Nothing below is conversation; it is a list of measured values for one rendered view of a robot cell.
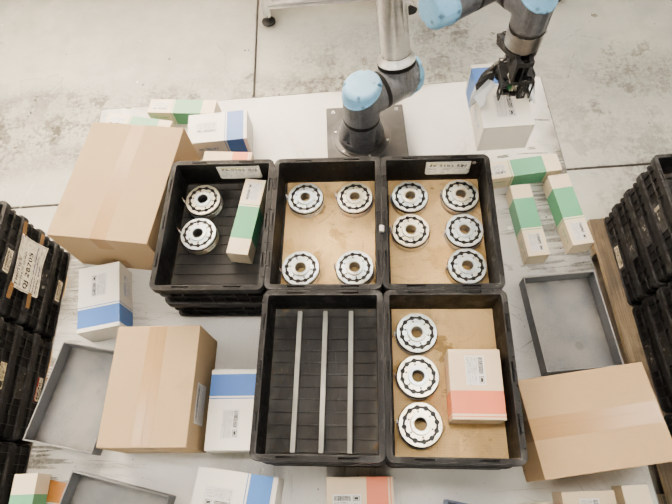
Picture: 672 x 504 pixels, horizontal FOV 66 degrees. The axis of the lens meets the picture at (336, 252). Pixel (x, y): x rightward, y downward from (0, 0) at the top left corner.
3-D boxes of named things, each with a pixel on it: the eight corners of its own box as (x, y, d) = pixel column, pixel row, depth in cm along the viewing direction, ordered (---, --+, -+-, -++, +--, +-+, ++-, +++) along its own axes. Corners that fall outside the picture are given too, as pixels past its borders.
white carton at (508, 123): (465, 90, 138) (470, 64, 130) (510, 86, 137) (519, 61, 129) (476, 151, 129) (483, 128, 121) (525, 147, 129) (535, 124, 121)
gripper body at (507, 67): (495, 103, 118) (507, 63, 107) (489, 74, 121) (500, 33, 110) (529, 100, 117) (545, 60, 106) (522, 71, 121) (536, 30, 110)
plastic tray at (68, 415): (72, 345, 151) (63, 341, 147) (135, 357, 148) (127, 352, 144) (33, 441, 140) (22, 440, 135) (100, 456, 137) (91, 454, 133)
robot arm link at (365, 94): (334, 112, 163) (332, 78, 151) (369, 93, 166) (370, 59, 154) (356, 135, 158) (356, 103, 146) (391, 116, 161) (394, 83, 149)
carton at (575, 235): (542, 186, 163) (547, 175, 158) (561, 183, 163) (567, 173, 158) (566, 254, 153) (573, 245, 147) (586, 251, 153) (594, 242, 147)
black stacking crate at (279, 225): (282, 182, 157) (275, 160, 147) (379, 180, 155) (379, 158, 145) (272, 305, 140) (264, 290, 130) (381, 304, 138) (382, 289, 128)
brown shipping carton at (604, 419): (613, 375, 137) (641, 361, 122) (646, 464, 127) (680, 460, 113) (502, 392, 137) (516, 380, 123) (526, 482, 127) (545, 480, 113)
